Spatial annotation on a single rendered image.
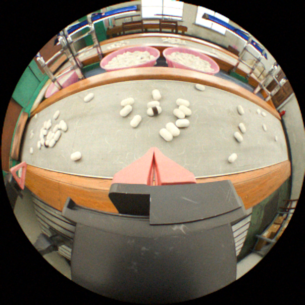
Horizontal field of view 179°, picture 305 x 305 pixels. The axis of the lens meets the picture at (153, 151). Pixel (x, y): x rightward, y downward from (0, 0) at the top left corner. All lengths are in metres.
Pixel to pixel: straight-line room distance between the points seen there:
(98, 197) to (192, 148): 0.24
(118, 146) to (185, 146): 0.15
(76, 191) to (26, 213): 1.62
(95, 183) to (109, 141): 0.11
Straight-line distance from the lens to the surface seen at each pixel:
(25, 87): 0.96
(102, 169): 0.26
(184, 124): 0.26
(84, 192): 0.26
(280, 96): 4.69
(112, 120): 0.29
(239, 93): 0.51
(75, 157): 0.29
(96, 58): 0.74
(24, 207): 1.82
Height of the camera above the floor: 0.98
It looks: 77 degrees down
